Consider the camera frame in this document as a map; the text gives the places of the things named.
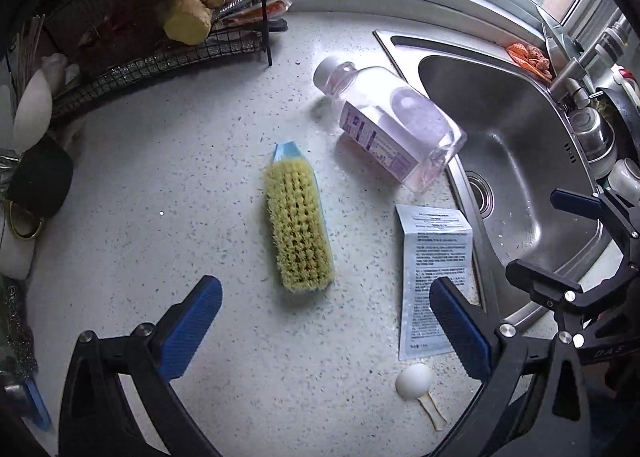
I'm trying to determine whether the white plastic spoon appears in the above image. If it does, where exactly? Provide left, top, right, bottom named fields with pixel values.
left=395, top=363, right=448, bottom=431

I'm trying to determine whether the paper instruction leaflet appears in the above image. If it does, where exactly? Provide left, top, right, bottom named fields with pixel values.
left=396, top=204, right=473, bottom=362

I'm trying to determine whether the yellow scrub brush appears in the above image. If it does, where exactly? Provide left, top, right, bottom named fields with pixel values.
left=265, top=142, right=333, bottom=293

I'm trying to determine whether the clear pink liquid bottle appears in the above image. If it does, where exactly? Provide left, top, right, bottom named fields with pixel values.
left=314, top=56, right=466, bottom=194

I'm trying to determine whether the chrome kitchen faucet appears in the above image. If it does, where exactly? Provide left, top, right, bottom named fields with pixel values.
left=548, top=10, right=633, bottom=110

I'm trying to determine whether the stainless steel pot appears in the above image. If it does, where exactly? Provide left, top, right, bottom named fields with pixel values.
left=568, top=106, right=617, bottom=180

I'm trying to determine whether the stainless steel sink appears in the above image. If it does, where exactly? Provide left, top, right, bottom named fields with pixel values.
left=374, top=30, right=612, bottom=329

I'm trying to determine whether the orange sink cloth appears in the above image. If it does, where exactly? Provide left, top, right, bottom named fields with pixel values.
left=506, top=42, right=552, bottom=85

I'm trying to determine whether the white small teapot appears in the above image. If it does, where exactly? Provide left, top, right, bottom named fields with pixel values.
left=0, top=221, right=36, bottom=281

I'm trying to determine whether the black utensil mug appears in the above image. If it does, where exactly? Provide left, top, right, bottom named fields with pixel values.
left=6, top=135, right=74, bottom=240

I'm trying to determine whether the ginger root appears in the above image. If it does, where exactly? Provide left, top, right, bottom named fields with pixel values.
left=160, top=0, right=232, bottom=46

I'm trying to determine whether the black wire rack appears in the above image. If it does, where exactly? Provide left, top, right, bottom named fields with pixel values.
left=36, top=0, right=271, bottom=121

